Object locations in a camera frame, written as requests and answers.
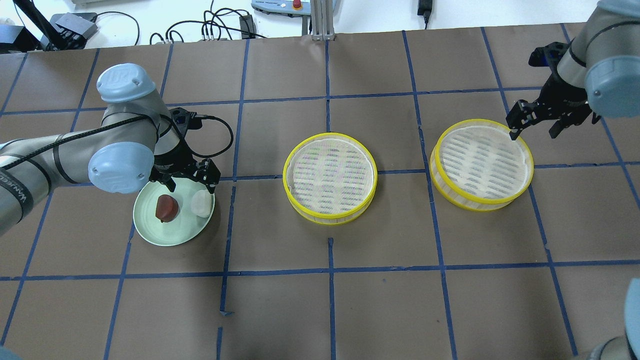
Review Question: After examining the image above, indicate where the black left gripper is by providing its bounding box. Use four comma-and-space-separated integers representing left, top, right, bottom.
150, 107, 221, 195

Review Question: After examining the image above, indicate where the black power adapter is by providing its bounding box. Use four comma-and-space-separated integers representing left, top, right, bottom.
417, 0, 434, 28

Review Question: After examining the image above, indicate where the dark red bun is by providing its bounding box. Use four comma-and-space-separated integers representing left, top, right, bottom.
155, 194, 180, 223

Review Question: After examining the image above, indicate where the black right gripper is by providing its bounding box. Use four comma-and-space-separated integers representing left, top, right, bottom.
505, 42, 601, 141

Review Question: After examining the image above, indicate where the white bun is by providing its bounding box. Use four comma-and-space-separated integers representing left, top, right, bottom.
189, 189, 214, 218

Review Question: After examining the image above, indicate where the aluminium frame post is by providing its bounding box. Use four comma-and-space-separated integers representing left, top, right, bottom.
310, 0, 336, 41

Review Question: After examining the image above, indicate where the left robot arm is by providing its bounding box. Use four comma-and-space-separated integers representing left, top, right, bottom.
0, 63, 221, 234

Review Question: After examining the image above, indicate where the light green plate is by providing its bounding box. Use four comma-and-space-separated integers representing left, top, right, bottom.
132, 178, 216, 247

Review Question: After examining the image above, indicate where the yellow steamer basket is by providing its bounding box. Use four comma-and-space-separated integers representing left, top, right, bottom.
429, 118, 534, 212
282, 132, 378, 226

